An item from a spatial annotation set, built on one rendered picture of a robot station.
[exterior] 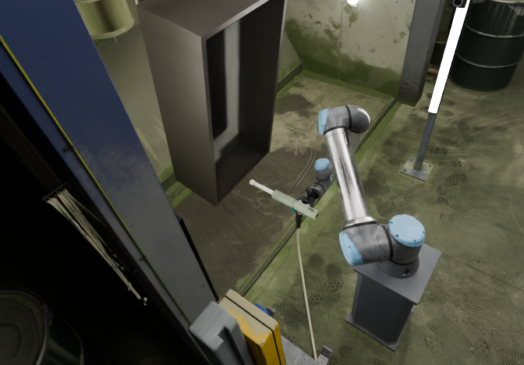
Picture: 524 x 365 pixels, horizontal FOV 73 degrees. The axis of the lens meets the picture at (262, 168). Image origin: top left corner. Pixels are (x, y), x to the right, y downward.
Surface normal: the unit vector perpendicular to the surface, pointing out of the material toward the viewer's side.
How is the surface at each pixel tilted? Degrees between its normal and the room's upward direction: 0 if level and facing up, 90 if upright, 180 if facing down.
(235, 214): 0
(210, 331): 0
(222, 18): 12
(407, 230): 5
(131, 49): 57
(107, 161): 90
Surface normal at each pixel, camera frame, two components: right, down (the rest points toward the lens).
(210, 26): 0.06, -0.61
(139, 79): 0.61, -0.07
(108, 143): 0.79, 0.37
